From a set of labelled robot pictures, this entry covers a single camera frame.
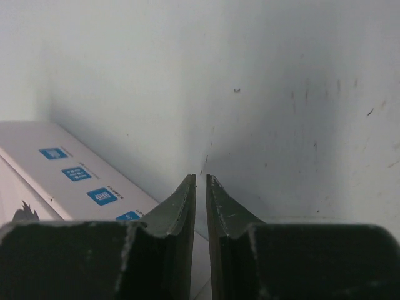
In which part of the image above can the white box with black tray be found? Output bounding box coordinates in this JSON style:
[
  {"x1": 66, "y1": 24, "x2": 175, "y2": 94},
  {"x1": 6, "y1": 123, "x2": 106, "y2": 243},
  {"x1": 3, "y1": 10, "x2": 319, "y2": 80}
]
[{"x1": 1, "y1": 121, "x2": 211, "y2": 299}]

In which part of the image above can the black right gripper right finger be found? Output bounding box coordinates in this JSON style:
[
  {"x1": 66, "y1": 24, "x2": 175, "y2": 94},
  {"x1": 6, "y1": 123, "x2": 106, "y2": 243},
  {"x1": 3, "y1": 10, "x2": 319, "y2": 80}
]
[{"x1": 206, "y1": 175, "x2": 399, "y2": 299}]

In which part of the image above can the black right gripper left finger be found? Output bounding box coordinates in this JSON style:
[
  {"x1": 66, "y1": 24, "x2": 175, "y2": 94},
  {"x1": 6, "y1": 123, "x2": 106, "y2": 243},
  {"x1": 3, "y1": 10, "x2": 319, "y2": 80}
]
[{"x1": 1, "y1": 174, "x2": 196, "y2": 299}]

